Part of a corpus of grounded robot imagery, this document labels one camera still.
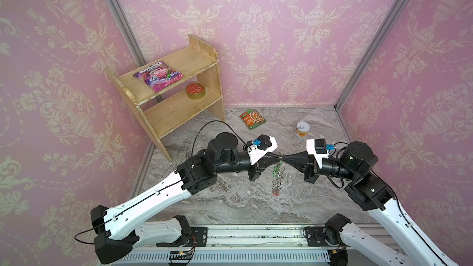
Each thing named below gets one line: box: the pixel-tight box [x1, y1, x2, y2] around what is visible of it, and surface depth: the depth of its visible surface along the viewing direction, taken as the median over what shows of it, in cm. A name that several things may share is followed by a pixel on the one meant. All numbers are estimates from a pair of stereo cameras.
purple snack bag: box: [132, 60, 184, 93], surface depth 71 cm
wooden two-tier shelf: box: [104, 34, 226, 162], surface depth 83 cm
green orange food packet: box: [238, 108, 267, 129], surface depth 115 cm
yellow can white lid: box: [295, 120, 311, 138], surface depth 105 cm
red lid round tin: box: [185, 81, 206, 100], surface depth 97 cm
